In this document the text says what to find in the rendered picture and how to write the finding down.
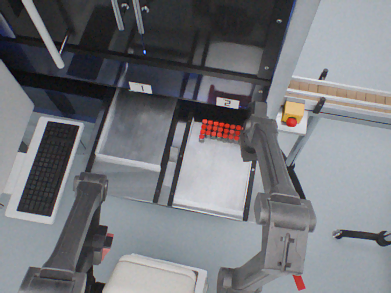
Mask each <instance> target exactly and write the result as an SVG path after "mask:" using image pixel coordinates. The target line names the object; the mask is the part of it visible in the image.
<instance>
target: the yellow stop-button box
mask: <svg viewBox="0 0 391 293"><path fill-rule="evenodd" d="M304 107H305V100H303V99H297V98H291V97H286V100H285V102H284V105H283V110H282V119H281V121H282V122H286V120H287V119H296V120H297V124H300V122H301V120H302V118H303V116H304Z"/></svg>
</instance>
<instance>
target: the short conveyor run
mask: <svg viewBox="0 0 391 293"><path fill-rule="evenodd" d="M328 71H329V70H328V69H323V72H322V73H321V75H320V77H319V79H318V80H315V79H311V78H304V77H297V76H292V78H291V80H290V83H289V86H288V88H287V91H286V93H285V97H291V98H297V99H304V100H305V107H304V110H307V111H308V115H309V116H315V117H321V118H326V119H332V120H338V121H342V122H349V123H355V124H362V125H365V126H372V127H378V128H385V129H388V130H391V92H388V91H381V90H375V89H370V88H364V87H357V86H353V85H346V84H339V83H333V82H328V81H324V80H325V78H326V76H327V74H328Z"/></svg>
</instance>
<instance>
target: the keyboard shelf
mask: <svg viewBox="0 0 391 293"><path fill-rule="evenodd" d="M48 121H51V122H58V123H66V124H73V125H77V126H79V130H78V133H77V137H76V140H75V142H74V146H73V149H72V153H71V156H70V159H69V162H68V164H67V168H66V171H65V175H64V177H63V181H62V184H61V187H60V190H59V194H58V197H57V199H56V203H55V206H54V209H53V212H52V216H51V217H48V216H41V215H35V214H31V213H24V212H18V211H17V210H16V209H17V206H18V204H19V201H20V198H21V195H22V193H23V190H24V186H25V184H26V181H27V178H28V176H29V173H30V170H31V167H32V164H33V162H34V158H35V155H36V153H37V150H38V147H39V144H40V142H41V139H42V135H43V133H44V130H45V127H46V125H47V122H48ZM83 129H84V124H83V123H82V122H74V121H70V120H63V119H56V118H51V117H44V116H41V117H40V118H39V120H38V123H37V126H36V128H35V132H34V134H33V137H32V139H31V143H30V145H29V148H28V151H27V153H21V152H18V153H17V154H16V157H15V160H14V162H13V165H12V168H11V170H10V173H9V176H8V179H7V181H6V184H5V187H4V189H3V192H2V193H3V194H8V195H11V198H10V200H9V203H8V206H7V208H6V212H5V216H6V217H11V218H15V219H21V220H28V221H34V222H38V223H44V224H54V222H55V219H56V215H57V212H58V209H59V205H60V203H61V200H62V196H63V193H64V190H65V187H66V183H67V180H68V177H69V174H70V170H71V168H72V164H73V161H74V157H75V154H76V151H77V148H78V145H79V142H80V139H81V135H82V132H83Z"/></svg>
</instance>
